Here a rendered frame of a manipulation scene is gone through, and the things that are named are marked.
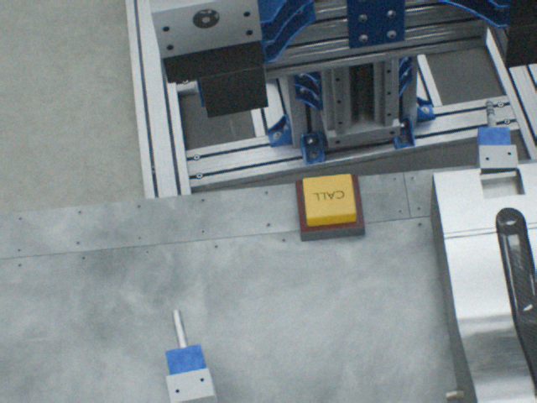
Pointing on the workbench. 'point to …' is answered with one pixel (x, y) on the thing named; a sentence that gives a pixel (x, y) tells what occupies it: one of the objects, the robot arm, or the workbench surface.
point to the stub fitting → (455, 394)
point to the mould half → (481, 285)
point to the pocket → (502, 185)
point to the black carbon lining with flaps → (519, 280)
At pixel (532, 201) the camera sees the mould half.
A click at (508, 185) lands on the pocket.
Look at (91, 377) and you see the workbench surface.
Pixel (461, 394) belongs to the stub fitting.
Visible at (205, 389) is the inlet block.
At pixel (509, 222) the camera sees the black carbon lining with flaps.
